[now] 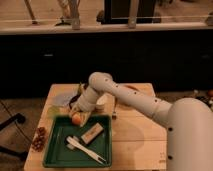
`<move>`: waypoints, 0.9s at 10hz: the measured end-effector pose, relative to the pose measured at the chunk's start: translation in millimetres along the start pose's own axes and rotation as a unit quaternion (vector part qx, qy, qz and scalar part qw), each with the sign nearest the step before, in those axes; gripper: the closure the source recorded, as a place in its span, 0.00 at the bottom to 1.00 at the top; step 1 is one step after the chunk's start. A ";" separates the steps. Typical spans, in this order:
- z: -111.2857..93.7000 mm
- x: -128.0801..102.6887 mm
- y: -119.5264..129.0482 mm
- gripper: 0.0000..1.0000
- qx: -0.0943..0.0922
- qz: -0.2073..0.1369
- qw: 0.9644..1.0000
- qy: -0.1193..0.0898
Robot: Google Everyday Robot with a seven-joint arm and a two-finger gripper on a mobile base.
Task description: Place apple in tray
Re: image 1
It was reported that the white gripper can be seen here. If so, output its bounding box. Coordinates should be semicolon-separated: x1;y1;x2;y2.
69;102;91;122

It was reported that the orange apple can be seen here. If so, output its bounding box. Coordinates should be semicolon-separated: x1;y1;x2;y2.
72;114;82;125

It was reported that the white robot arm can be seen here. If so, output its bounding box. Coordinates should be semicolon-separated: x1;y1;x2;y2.
69;72;213;171

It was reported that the green plastic tray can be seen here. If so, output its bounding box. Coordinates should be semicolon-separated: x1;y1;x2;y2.
43;115;112;168

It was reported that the pale green plate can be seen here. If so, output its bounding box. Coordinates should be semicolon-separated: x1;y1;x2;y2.
47;106;69;118

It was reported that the wooden block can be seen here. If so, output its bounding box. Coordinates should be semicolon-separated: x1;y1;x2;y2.
81;123;104;144

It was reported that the white plastic fork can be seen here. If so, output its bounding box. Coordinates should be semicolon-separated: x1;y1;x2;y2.
66;136;106;164

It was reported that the brown grape bunch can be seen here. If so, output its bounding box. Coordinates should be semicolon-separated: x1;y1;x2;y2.
32;127;46;152

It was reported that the black chair base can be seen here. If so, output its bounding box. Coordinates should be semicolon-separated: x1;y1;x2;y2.
0;113;28;161

